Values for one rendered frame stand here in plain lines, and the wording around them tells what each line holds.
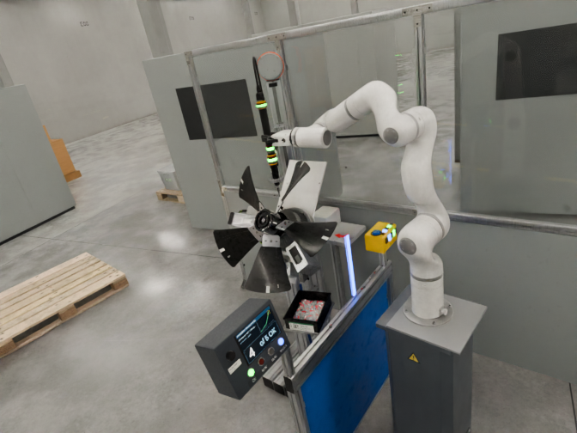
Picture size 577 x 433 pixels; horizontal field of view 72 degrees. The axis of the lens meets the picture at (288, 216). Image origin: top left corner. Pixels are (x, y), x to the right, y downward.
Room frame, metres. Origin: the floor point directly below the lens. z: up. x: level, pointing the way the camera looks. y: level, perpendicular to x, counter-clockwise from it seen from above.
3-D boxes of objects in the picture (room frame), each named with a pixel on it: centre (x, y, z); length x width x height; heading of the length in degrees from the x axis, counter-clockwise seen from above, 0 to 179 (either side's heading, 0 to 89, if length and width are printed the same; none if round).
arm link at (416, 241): (1.24, -0.45, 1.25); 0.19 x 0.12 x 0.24; 130
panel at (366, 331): (1.48, -0.18, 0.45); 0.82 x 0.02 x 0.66; 138
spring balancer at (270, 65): (2.50, -0.06, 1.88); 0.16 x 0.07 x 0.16; 83
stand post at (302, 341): (1.96, 0.05, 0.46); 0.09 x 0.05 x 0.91; 48
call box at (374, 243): (1.77, -0.44, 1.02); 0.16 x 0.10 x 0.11; 138
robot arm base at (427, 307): (1.26, -0.48, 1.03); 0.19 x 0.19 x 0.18
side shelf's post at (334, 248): (2.28, -0.26, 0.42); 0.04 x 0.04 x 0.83; 48
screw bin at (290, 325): (1.53, -0.01, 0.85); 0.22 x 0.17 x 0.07; 154
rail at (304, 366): (1.48, -0.18, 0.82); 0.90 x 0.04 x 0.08; 138
